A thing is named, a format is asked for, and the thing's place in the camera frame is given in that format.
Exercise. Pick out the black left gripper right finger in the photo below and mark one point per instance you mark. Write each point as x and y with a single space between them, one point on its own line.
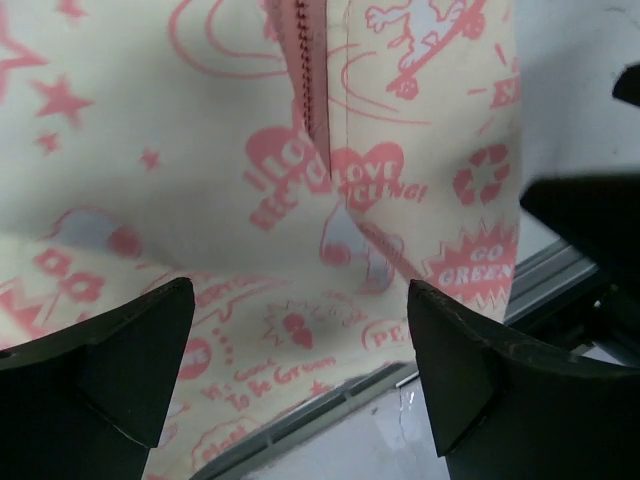
504 405

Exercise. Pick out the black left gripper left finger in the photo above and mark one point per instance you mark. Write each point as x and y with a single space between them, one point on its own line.
90 401

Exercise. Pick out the pink cream printed hooded jacket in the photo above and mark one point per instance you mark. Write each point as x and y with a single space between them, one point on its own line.
299 161

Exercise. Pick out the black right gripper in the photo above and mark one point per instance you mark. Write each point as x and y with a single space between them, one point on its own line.
597 214

